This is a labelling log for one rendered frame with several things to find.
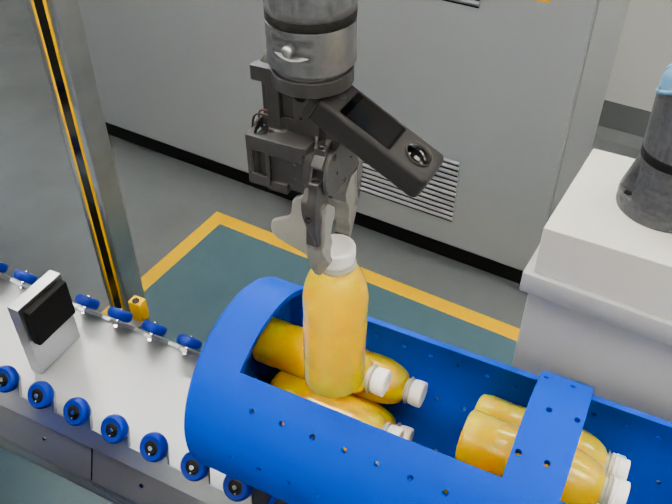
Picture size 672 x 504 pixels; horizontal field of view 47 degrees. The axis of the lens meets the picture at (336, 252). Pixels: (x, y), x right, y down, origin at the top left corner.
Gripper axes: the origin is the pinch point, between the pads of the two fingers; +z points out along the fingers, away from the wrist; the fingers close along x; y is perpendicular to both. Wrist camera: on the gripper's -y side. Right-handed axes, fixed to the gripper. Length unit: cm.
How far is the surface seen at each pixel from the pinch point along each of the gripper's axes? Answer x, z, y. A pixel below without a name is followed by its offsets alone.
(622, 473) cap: -11.3, 32.2, -33.4
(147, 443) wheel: 3, 48, 31
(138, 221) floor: -132, 144, 155
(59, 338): -9, 48, 58
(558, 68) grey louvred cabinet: -161, 56, 6
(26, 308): -4, 37, 58
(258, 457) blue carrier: 6.2, 32.3, 8.0
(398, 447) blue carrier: 1.8, 25.2, -8.8
